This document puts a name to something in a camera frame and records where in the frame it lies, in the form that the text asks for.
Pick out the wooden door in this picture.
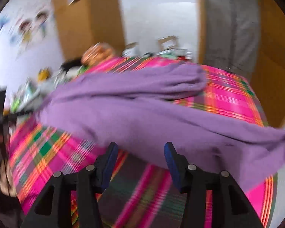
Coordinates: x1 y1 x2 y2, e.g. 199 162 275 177
197 0 285 128

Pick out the pink plaid tablecloth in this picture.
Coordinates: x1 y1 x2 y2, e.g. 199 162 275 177
9 66 268 227

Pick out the purple garment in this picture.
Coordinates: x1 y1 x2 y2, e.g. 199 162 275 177
36 63 285 190

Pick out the cartoon couple wall sticker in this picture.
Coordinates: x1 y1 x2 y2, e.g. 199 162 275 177
0 5 54 55

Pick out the wooden wardrobe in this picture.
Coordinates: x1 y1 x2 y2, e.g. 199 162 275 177
52 0 126 60

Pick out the brown cardboard parcel box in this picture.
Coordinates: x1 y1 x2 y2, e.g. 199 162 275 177
158 36 179 51

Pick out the yellow bag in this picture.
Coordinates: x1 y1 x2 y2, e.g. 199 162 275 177
37 67 52 82

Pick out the white open box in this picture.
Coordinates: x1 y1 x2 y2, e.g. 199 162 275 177
122 42 140 57

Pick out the black cloth bundle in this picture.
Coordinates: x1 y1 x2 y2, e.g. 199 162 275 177
60 58 82 72

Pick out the bag of oranges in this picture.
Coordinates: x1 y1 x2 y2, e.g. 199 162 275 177
81 42 115 67

